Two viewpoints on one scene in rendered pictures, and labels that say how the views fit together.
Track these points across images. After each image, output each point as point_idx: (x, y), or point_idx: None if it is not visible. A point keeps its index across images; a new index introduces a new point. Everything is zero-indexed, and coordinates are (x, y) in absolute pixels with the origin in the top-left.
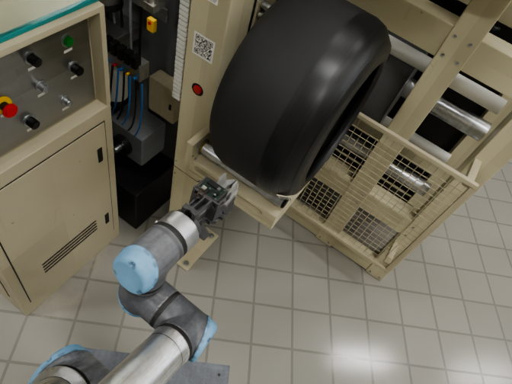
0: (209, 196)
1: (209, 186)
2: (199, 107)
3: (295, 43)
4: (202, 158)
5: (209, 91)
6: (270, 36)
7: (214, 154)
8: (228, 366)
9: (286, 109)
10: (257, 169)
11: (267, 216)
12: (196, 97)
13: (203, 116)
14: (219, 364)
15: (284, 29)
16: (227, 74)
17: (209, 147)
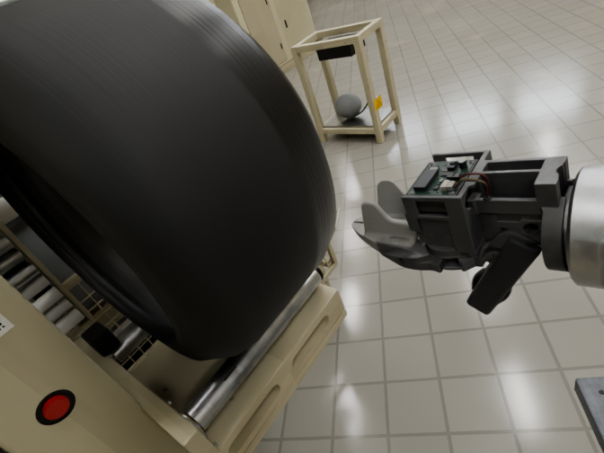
0: (468, 171)
1: (433, 183)
2: (99, 421)
3: (91, 13)
4: (213, 431)
5: (75, 369)
6: (48, 42)
7: (216, 391)
8: (577, 379)
9: (233, 68)
10: (313, 210)
11: (333, 305)
12: (72, 420)
13: (121, 414)
14: (582, 394)
15: (42, 22)
16: (100, 177)
17: (199, 402)
